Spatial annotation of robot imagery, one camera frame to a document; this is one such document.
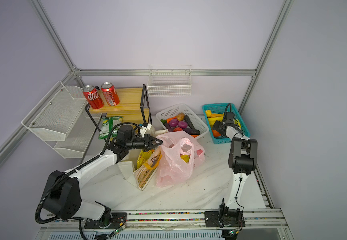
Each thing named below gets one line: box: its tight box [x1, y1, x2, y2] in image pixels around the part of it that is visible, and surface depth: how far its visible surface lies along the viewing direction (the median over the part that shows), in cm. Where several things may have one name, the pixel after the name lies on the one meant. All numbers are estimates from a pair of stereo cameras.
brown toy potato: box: [176, 112, 185, 121], surface depth 116 cm
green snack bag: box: [98, 116, 123, 142], surface depth 90 cm
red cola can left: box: [82, 84, 104, 110], surface depth 72 cm
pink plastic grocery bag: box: [156, 131, 206, 188], surface depth 71 cm
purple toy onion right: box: [178, 120, 188, 129], surface depth 110 cm
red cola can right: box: [101, 81, 120, 106], surface depth 73 cm
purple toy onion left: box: [169, 118, 179, 127], surface depth 110 cm
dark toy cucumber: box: [184, 115, 195, 130], surface depth 113 cm
